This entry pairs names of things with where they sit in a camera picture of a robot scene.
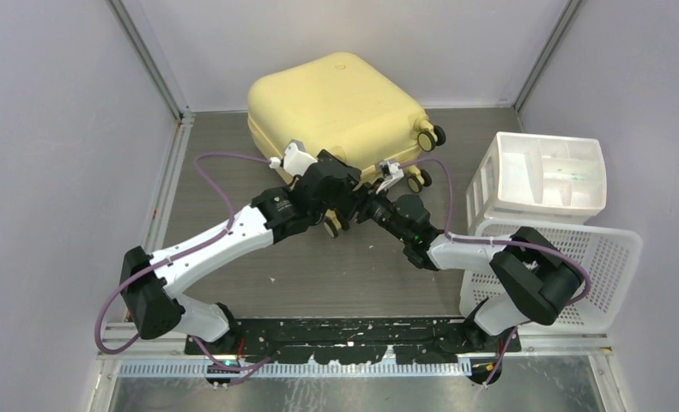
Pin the white perforated plastic basket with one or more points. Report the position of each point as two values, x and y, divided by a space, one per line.
609 255

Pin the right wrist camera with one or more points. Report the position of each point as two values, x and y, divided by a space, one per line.
391 173

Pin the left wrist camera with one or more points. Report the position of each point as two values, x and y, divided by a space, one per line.
295 160

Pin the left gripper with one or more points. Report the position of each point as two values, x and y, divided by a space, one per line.
347 189

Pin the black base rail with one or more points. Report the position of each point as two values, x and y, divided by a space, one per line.
353 341

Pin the yellow hard-shell suitcase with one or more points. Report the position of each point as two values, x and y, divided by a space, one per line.
342 104

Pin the slotted metal cable duct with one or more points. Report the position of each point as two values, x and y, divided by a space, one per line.
195 368

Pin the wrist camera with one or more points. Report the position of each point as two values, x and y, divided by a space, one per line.
391 173
295 160

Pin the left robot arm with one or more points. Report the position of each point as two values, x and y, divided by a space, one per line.
152 285

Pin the white divided organizer tray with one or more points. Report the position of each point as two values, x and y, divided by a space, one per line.
538 177

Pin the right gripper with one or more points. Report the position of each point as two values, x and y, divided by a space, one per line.
367 199

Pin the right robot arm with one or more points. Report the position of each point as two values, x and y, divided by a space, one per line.
538 280

